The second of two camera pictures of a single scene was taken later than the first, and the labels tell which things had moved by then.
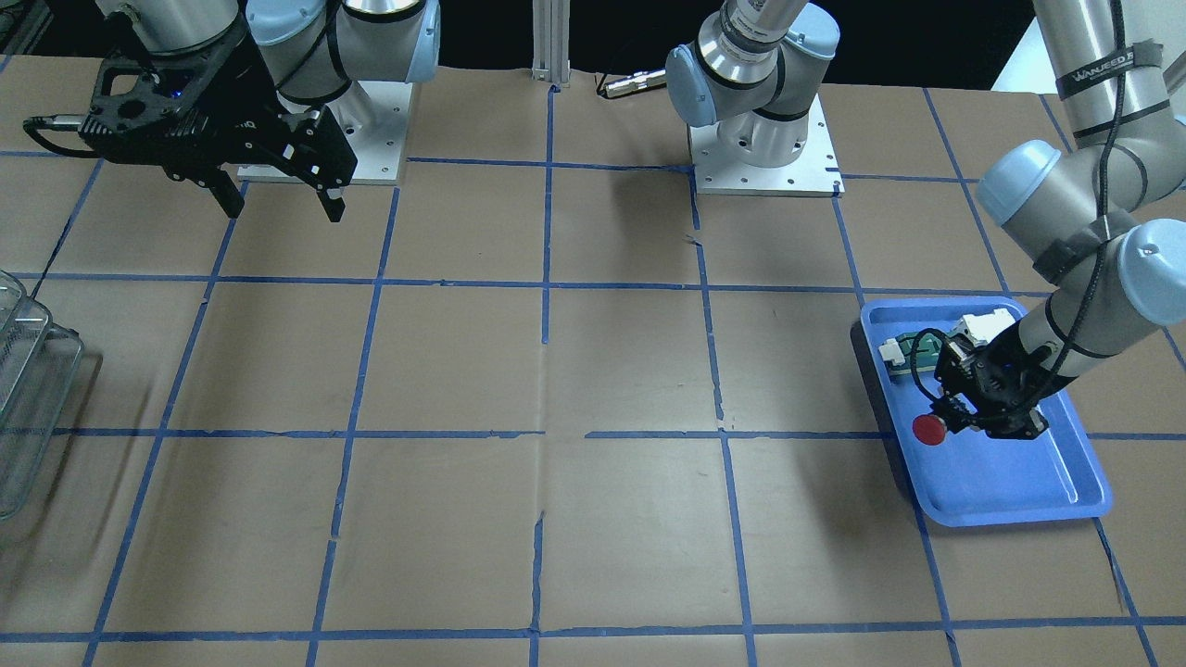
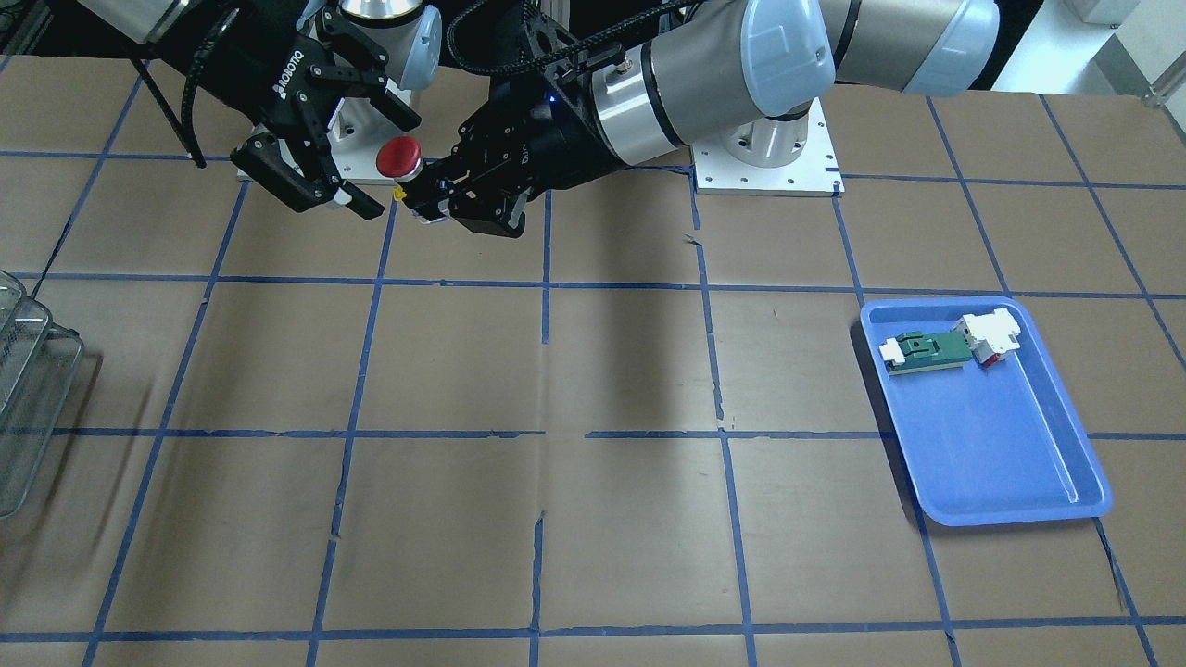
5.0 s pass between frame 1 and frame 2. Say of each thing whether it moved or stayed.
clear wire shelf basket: stayed
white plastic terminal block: stayed
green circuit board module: stayed
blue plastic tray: stayed
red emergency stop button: moved
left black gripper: moved
